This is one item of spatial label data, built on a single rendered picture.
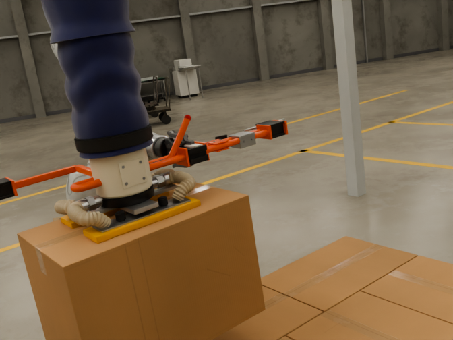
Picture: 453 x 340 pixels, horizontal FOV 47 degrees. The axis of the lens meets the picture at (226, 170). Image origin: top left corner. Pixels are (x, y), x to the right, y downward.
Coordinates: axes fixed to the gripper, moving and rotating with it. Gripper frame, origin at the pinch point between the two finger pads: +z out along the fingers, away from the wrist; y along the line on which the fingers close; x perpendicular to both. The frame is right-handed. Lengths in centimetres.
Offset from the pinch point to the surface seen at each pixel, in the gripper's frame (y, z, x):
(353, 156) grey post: 82, -161, -269
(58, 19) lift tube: -45, 3, 37
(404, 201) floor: 120, -118, -278
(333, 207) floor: 120, -161, -236
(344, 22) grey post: -35, -159, -269
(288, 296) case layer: 66, 0, -32
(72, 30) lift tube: -42, 7, 36
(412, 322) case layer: 66, 47, -45
